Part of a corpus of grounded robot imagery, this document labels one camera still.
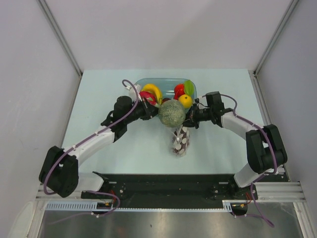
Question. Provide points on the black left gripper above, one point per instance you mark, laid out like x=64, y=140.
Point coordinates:
x=149, y=111

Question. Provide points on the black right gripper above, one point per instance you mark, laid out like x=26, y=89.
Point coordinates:
x=192, y=120

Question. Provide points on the green netted melon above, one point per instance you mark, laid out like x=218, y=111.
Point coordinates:
x=172, y=113

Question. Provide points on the purple grape bunch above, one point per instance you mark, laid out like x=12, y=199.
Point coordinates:
x=178, y=150

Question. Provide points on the clear patterned zip bag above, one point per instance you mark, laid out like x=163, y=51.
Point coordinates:
x=180, y=141

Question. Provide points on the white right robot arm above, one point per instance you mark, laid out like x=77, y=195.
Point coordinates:
x=264, y=145

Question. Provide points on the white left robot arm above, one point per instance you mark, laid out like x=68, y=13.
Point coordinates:
x=60, y=171

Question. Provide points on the pink dragon fruit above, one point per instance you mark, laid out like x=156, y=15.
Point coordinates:
x=150, y=98

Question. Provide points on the orange fruit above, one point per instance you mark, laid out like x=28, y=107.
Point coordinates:
x=186, y=101

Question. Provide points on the yellow banana bunch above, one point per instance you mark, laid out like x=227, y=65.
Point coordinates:
x=151, y=88

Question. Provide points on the green leaf vegetable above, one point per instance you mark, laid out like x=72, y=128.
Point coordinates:
x=189, y=88

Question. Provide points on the red pepper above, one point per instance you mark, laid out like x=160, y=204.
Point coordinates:
x=179, y=91

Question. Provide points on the teal plastic fruit bowl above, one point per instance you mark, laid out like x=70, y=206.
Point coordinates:
x=166, y=85

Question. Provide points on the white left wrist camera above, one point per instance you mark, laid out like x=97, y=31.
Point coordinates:
x=131, y=92

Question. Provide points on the right aluminium frame post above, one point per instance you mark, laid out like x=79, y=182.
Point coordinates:
x=276, y=35

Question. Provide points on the aluminium frame post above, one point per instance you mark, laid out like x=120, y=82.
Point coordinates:
x=47, y=12
x=276, y=35

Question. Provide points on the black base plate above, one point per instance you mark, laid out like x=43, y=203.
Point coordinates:
x=171, y=191

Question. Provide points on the left aluminium frame post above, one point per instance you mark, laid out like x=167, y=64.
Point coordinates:
x=47, y=12

